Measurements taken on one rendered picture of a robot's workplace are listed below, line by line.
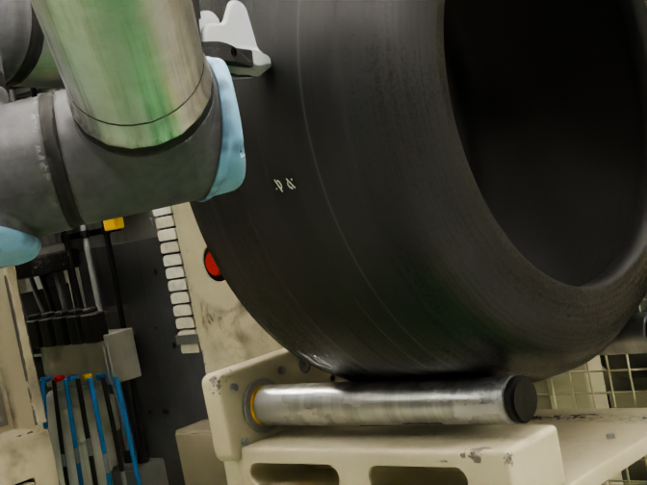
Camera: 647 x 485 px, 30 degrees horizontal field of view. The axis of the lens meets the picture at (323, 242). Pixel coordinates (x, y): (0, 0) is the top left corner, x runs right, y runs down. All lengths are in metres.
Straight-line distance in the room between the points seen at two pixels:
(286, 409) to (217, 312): 0.21
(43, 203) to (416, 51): 0.38
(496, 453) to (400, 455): 0.11
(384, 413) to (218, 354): 0.32
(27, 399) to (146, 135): 0.85
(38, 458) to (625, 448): 0.70
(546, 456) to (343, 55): 0.42
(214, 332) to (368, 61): 0.55
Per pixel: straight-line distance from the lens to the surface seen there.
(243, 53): 1.00
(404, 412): 1.19
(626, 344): 1.36
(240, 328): 1.43
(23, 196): 0.78
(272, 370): 1.36
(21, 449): 1.53
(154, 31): 0.66
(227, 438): 1.32
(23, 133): 0.78
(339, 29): 1.02
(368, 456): 1.20
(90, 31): 0.65
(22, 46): 0.86
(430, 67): 1.04
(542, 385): 2.18
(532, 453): 1.14
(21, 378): 1.54
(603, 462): 1.25
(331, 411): 1.25
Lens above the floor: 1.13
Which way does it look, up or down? 3 degrees down
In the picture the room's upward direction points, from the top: 11 degrees counter-clockwise
